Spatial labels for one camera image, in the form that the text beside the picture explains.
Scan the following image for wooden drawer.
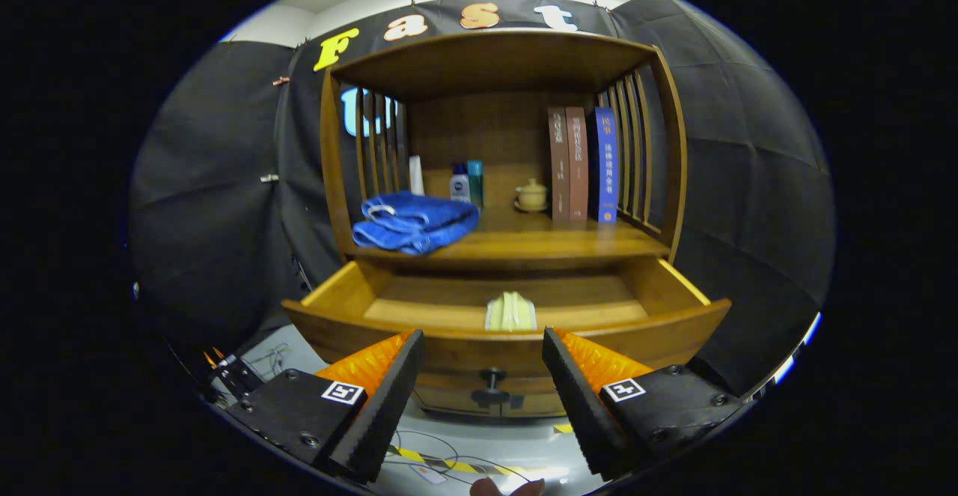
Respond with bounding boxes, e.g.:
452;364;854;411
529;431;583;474
282;257;733;410

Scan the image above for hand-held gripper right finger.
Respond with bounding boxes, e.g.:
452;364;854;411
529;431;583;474
542;327;745;482

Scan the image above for beige lidded teacup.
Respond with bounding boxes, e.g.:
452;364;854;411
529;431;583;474
514;177;549;212

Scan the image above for dark brown book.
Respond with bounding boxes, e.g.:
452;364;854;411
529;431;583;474
547;106;571;222

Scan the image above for thin floor cable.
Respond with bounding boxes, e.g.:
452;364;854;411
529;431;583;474
389;429;540;486

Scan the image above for black backdrop cloth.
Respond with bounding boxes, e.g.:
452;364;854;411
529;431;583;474
129;0;837;399

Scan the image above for wooden cabinet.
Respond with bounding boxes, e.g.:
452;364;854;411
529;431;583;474
282;28;733;418

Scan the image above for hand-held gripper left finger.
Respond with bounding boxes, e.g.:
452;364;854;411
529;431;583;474
225;329;426;483

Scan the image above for wooden countertop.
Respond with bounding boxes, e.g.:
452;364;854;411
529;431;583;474
352;206;671;261

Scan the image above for wooden cabinet door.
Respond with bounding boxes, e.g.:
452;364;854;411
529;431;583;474
416;395;501;417
500;395;566;417

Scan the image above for blue book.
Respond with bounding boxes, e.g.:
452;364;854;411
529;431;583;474
595;107;619;224

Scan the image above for reddish brown book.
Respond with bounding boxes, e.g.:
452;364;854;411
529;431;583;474
565;106;590;222

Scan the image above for yellow and black floor tape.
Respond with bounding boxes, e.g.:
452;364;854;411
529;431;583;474
388;444;528;478

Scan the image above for folded blue towel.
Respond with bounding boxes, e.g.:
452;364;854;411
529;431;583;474
352;191;480;256

